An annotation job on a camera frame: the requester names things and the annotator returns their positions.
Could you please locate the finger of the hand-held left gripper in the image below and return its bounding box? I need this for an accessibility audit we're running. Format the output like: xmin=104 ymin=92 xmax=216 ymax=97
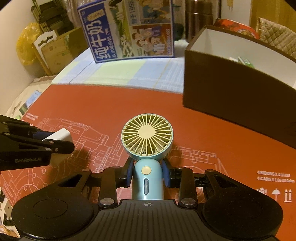
xmin=0 ymin=115 xmax=55 ymax=141
xmin=0 ymin=134 xmax=75 ymax=156

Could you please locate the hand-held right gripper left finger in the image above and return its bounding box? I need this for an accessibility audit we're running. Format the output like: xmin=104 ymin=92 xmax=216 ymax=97
xmin=58 ymin=158 xmax=135 ymax=209

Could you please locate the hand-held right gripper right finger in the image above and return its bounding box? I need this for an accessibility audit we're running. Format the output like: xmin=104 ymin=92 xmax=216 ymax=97
xmin=162 ymin=158 xmax=238 ymax=208

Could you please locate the white cube charger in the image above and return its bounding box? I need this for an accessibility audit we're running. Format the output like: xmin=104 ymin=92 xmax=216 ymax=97
xmin=43 ymin=128 xmax=73 ymax=166

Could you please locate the teal handheld fan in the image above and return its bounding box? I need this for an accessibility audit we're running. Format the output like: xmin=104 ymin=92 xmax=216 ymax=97
xmin=121 ymin=113 xmax=174 ymax=200

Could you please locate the brown cardboard storage box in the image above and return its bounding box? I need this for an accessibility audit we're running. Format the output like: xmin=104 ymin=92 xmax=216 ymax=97
xmin=183 ymin=25 xmax=296 ymax=150

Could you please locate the green carton box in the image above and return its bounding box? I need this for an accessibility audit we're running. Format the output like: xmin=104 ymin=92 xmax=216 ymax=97
xmin=238 ymin=56 xmax=256 ymax=68

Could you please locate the printed white bedsheet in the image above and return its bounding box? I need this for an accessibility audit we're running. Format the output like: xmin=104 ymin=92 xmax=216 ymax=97
xmin=5 ymin=75 xmax=58 ymax=121

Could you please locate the red printed cardboard sheet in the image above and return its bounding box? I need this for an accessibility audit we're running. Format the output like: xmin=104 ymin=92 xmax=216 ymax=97
xmin=0 ymin=85 xmax=296 ymax=232

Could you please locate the yellow plastic bag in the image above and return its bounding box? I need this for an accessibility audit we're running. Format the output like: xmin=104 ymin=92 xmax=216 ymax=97
xmin=16 ymin=22 xmax=44 ymax=66

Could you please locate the blue checked tablecloth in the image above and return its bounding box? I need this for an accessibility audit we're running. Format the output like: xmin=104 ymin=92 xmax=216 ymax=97
xmin=51 ymin=39 xmax=192 ymax=94

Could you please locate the black folding rack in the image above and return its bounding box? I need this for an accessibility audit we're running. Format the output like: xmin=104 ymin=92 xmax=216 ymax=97
xmin=31 ymin=0 xmax=74 ymax=35

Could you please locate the blue illustrated milk carton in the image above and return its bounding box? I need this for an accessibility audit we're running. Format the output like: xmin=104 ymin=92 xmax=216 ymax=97
xmin=77 ymin=0 xmax=176 ymax=64

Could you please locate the dark glass jar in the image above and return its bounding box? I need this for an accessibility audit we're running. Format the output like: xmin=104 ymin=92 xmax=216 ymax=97
xmin=173 ymin=22 xmax=185 ymax=41

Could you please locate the brown metal thermos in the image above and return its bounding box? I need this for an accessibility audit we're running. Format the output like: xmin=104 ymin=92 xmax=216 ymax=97
xmin=185 ymin=0 xmax=219 ymax=43

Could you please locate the red instant noodle bowl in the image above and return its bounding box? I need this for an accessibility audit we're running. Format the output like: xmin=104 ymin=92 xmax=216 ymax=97
xmin=213 ymin=19 xmax=259 ymax=39

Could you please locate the beige curtain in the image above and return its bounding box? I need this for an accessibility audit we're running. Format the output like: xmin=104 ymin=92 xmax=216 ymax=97
xmin=66 ymin=0 xmax=223 ymax=40

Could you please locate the chair with quilted cover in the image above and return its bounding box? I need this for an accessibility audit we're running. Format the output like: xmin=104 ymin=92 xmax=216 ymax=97
xmin=255 ymin=17 xmax=296 ymax=58

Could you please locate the cardboard box with white handle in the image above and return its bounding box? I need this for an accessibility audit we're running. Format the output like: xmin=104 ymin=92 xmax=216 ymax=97
xmin=32 ymin=27 xmax=89 ymax=76

